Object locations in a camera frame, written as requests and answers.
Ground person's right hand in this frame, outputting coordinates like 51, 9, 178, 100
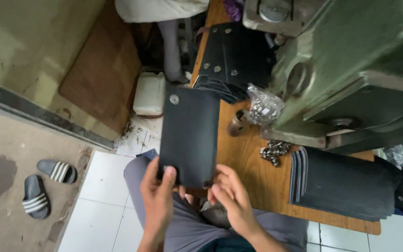
207, 163, 266, 239

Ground person's left hand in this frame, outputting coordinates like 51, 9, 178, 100
139, 156, 178, 238

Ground black leather piece with snap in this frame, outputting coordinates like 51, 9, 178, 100
157, 85, 220, 189

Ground wooden workbench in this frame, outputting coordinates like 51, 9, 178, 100
190, 0, 382, 236

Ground person's grey trousers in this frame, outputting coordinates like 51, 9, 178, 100
123, 156, 309, 252

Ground pile of loose metal snaps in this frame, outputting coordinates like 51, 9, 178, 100
260, 140, 292, 167

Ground grey striped slide sandal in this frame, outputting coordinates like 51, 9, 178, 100
22, 174, 52, 220
36, 159, 78, 185

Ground white plastic jerrycan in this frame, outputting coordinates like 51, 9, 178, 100
132, 72, 166, 117

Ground clear bag of metal snaps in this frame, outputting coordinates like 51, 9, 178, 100
246, 83, 286, 126

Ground stack of plain black leather pieces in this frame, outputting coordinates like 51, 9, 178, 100
289, 146, 403, 223

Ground brown wooden board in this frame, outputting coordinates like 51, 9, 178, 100
58, 0, 142, 135

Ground stack of snapped black leather pieces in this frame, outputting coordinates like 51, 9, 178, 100
192, 22, 278, 104

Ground grey table leg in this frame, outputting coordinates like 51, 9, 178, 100
157, 20, 189, 84

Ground crumpled clear plastic bag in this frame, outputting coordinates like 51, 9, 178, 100
375, 143, 403, 180

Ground green press machine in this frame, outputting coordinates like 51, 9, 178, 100
242, 0, 403, 155

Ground white cloth bundle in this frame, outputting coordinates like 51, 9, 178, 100
115, 0, 210, 24

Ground purple cloth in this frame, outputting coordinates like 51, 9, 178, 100
223, 0, 245, 22

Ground brown metal ring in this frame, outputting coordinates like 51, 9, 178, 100
227, 109, 252, 137

